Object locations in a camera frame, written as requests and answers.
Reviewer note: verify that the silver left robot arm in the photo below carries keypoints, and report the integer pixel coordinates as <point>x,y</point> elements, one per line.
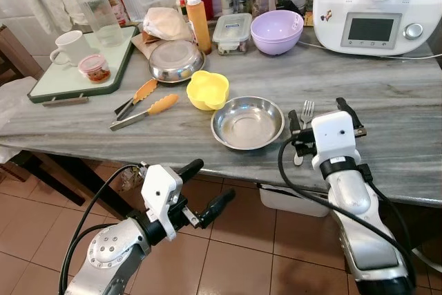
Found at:
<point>110,250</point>

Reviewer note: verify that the clear bottle orange cap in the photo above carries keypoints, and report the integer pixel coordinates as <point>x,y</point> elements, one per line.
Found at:
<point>97,12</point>

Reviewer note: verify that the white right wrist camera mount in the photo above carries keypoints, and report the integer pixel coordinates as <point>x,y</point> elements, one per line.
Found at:
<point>333,136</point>

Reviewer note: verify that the steel fork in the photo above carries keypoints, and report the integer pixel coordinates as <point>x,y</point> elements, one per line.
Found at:
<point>308,112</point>

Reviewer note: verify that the purple plastic bowl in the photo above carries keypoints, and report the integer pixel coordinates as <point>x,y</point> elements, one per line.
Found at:
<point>276,32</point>

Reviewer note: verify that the dark wooden chair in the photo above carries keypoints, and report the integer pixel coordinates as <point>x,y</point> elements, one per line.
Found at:
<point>14,53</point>

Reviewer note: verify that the white ceramic mug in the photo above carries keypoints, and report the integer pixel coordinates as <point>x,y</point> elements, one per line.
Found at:
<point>72,46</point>

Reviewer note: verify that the deep steel bowl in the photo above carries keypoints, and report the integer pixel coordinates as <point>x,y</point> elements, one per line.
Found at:
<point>176,63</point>

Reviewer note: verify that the shallow steel bowl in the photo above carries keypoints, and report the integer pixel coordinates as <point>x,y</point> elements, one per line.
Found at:
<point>245,126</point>

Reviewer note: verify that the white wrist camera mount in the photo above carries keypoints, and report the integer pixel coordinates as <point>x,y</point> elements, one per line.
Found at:
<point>333,136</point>
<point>160,188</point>

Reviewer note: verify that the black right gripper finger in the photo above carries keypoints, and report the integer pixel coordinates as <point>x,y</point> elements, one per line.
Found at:
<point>349,114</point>
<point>295,122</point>

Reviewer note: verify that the yellow flower-shaped bowl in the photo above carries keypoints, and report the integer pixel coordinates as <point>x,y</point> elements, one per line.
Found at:
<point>207,91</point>

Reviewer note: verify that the orange squeeze bottle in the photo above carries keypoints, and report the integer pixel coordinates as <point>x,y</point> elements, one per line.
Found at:
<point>200,25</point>

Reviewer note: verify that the green rimmed white tray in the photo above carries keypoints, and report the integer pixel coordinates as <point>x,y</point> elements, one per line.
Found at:
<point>59,82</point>

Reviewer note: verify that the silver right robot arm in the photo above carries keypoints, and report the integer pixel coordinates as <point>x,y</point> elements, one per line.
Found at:
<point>359,212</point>

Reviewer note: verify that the small clear tub red contents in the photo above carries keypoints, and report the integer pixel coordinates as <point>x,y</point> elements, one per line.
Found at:
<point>94,70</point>

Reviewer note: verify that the clear lidded food container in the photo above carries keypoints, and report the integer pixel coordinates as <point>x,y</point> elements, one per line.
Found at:
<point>232,31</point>

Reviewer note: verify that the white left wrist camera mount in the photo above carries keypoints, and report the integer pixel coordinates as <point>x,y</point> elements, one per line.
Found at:
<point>160,188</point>

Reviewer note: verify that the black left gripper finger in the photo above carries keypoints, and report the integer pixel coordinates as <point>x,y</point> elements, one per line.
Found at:
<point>190,169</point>
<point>216,208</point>

